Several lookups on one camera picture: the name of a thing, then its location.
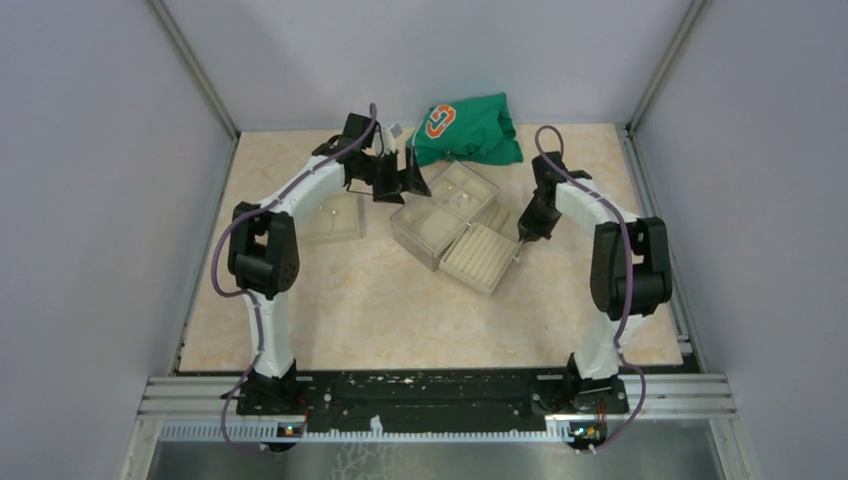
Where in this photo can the clear acrylic box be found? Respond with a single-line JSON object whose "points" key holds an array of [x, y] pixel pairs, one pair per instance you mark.
{"points": [[440, 218]]}

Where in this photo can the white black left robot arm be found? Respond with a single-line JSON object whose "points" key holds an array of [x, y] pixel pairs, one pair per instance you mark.
{"points": [[261, 243]]}

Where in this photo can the aluminium frame rail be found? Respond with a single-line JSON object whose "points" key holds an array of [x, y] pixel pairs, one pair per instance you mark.
{"points": [[679, 426]]}

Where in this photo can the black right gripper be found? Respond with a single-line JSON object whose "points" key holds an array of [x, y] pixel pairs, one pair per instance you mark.
{"points": [[529, 230]]}

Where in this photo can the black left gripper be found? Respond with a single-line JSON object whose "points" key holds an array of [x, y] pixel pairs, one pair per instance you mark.
{"points": [[390, 192]]}

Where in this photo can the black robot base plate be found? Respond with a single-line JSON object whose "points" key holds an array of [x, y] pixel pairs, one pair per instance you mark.
{"points": [[487, 400]]}

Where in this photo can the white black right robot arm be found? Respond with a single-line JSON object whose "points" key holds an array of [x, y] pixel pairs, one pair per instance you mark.
{"points": [[630, 270]]}

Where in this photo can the green cloth orange logo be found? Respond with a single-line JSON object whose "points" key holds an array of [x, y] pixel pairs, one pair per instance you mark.
{"points": [[477, 129]]}

